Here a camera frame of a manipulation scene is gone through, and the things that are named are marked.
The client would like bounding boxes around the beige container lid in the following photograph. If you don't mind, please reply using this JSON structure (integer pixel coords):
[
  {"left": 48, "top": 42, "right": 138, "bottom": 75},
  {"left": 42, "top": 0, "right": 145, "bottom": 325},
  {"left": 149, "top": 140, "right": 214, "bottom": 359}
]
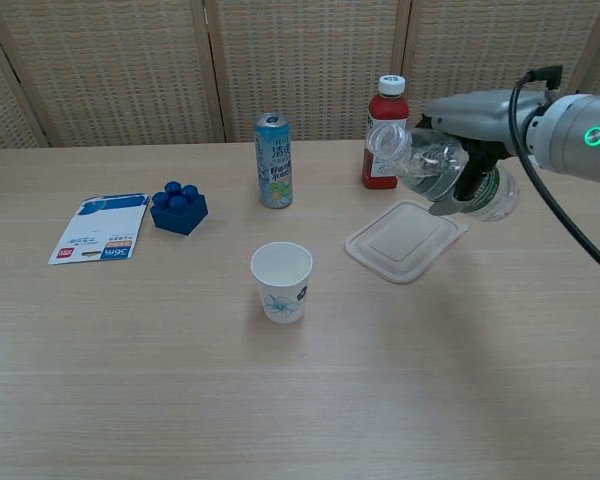
[{"left": 342, "top": 199, "right": 469, "bottom": 286}]

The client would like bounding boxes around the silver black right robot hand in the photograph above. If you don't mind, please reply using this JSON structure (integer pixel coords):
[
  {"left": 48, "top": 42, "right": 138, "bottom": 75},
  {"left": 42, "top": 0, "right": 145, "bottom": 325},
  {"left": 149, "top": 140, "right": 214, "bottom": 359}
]
[{"left": 418, "top": 88, "right": 550, "bottom": 217}]

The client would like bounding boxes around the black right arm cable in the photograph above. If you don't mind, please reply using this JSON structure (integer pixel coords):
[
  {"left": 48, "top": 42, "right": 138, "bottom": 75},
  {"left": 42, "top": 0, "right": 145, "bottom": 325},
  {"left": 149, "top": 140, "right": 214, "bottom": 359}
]
[{"left": 508, "top": 66, "right": 600, "bottom": 282}]

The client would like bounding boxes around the transparent plastic water bottle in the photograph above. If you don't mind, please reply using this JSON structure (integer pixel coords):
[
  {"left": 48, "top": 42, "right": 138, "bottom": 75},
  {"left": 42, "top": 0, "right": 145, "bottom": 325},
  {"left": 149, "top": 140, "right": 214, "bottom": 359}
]
[{"left": 364, "top": 123, "right": 522, "bottom": 224}]

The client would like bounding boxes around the white paper cup blue flower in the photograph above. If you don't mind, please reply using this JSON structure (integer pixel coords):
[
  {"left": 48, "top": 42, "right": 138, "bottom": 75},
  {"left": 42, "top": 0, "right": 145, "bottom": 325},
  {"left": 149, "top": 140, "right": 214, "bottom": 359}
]
[{"left": 249, "top": 241, "right": 315, "bottom": 326}]

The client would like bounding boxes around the red juice bottle white cap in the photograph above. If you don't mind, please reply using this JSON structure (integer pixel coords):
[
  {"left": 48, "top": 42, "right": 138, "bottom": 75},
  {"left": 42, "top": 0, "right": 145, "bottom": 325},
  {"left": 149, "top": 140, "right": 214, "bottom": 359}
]
[{"left": 361, "top": 74, "right": 412, "bottom": 192}]

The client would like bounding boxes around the light blue drink can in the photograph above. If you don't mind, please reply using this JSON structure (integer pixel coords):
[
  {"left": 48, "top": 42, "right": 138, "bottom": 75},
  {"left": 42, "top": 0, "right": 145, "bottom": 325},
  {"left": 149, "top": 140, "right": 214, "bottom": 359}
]
[{"left": 252, "top": 112, "right": 296, "bottom": 210}]

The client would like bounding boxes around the woven wooden folding screen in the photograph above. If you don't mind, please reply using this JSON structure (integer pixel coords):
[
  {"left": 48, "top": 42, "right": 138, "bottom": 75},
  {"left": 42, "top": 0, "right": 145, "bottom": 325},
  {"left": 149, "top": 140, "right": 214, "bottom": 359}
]
[{"left": 0, "top": 0, "right": 600, "bottom": 155}]

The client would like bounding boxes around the white blue cardboard package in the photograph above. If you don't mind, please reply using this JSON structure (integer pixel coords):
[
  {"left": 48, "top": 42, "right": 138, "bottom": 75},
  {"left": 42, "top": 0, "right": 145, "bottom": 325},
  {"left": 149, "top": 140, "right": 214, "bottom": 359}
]
[{"left": 47, "top": 193, "right": 150, "bottom": 267}]

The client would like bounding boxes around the blue toy building block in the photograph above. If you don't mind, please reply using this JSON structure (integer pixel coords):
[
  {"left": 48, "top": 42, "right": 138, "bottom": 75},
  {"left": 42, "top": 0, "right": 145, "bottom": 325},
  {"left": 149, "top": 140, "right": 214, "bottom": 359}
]
[{"left": 149, "top": 180, "right": 210, "bottom": 237}]

